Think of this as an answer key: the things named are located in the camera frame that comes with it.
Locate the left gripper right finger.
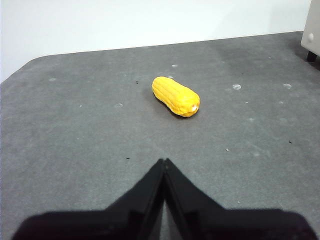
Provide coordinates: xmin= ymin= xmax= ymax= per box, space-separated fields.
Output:
xmin=164 ymin=158 xmax=316 ymax=240

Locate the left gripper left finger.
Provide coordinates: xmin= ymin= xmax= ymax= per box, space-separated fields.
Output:
xmin=11 ymin=159 xmax=165 ymax=240

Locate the cream Toshiba toaster oven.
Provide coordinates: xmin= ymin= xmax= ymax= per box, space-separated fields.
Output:
xmin=300 ymin=0 xmax=320 ymax=63

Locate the yellow corn cob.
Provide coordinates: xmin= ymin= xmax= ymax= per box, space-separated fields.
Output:
xmin=151 ymin=76 xmax=201 ymax=118

